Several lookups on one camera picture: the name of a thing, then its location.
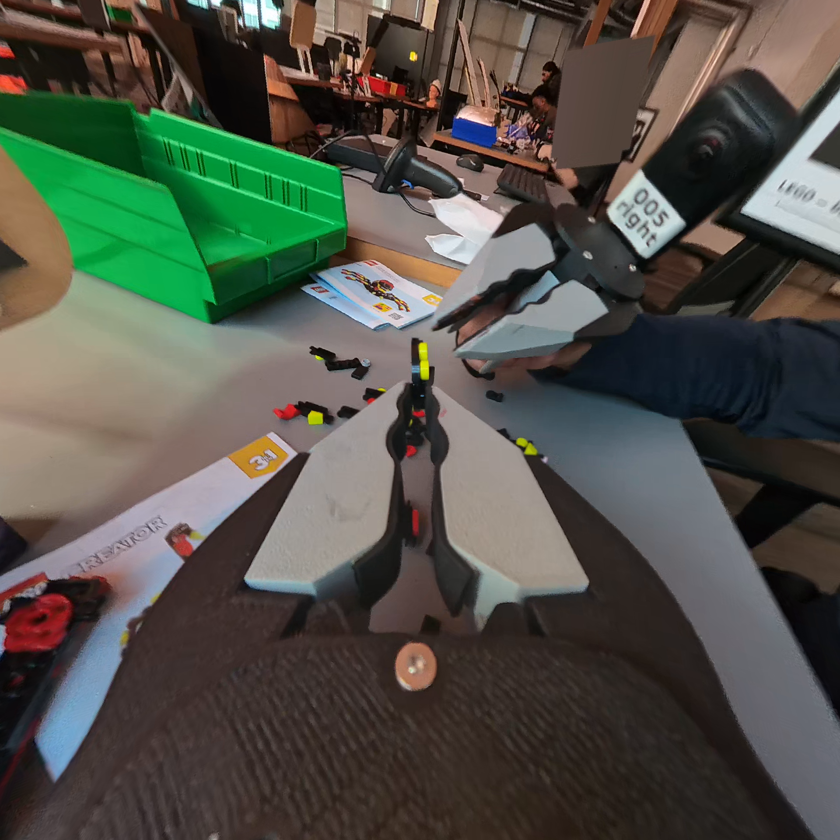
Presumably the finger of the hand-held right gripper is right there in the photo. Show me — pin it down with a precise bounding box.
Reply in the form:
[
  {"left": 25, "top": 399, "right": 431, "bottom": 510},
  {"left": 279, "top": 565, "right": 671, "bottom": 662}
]
[
  {"left": 434, "top": 224, "right": 568, "bottom": 332},
  {"left": 453, "top": 273, "right": 614, "bottom": 363}
]

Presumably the black barcode scanner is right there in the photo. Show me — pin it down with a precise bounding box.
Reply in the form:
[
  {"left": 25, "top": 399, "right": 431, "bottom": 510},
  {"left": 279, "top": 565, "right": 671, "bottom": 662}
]
[{"left": 315, "top": 138, "right": 463, "bottom": 200}]

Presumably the closed instruction booklet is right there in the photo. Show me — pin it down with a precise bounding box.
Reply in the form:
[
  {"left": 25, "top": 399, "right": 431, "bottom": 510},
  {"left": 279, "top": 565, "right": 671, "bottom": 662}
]
[{"left": 302, "top": 259, "right": 443, "bottom": 330}]

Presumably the open spider instruction booklet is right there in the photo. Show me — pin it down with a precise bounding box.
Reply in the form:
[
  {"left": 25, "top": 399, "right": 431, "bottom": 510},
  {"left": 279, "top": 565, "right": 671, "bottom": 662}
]
[{"left": 0, "top": 434, "right": 300, "bottom": 782}]

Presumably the green plastic bin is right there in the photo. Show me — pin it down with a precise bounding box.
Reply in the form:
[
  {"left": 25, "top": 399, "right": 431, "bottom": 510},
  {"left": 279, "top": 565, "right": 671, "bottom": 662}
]
[{"left": 0, "top": 92, "right": 350, "bottom": 325}]

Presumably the person's right forearm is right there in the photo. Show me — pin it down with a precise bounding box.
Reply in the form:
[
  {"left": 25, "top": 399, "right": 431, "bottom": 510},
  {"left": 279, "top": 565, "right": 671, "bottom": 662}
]
[{"left": 532, "top": 313, "right": 840, "bottom": 441}]

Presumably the framed marker sign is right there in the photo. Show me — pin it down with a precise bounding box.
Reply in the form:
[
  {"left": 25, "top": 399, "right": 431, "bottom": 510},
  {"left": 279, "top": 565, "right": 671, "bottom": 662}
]
[{"left": 729, "top": 66, "right": 840, "bottom": 277}]

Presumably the black keyboard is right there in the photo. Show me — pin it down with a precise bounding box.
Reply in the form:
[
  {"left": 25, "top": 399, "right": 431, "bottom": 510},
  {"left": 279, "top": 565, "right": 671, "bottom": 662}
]
[{"left": 497, "top": 161, "right": 552, "bottom": 207}]

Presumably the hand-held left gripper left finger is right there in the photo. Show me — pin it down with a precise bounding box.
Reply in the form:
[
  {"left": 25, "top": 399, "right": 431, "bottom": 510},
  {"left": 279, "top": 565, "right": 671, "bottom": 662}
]
[{"left": 245, "top": 385, "right": 418, "bottom": 615}]

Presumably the pile of lego pieces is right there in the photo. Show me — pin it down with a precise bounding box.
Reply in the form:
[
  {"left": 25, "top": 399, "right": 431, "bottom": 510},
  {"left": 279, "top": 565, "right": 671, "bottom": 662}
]
[{"left": 272, "top": 344, "right": 542, "bottom": 458}]

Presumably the crumpled white paper bag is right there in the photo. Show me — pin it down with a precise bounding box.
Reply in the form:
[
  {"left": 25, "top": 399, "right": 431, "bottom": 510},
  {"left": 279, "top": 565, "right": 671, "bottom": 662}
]
[{"left": 424, "top": 195, "right": 506, "bottom": 266}]

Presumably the red yellow black lego model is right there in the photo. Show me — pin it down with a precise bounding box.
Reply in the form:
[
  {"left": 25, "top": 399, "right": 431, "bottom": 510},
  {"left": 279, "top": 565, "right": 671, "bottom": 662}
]
[{"left": 0, "top": 575, "right": 112, "bottom": 749}]

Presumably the person's right hand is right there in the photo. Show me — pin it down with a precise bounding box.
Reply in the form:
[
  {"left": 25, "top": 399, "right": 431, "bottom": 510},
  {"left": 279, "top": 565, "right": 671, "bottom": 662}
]
[{"left": 460, "top": 296, "right": 594, "bottom": 378}]

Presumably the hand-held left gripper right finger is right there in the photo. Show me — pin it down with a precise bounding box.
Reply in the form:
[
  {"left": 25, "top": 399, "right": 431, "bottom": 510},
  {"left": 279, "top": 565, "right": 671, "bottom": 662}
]
[{"left": 420, "top": 388, "right": 590, "bottom": 624}]

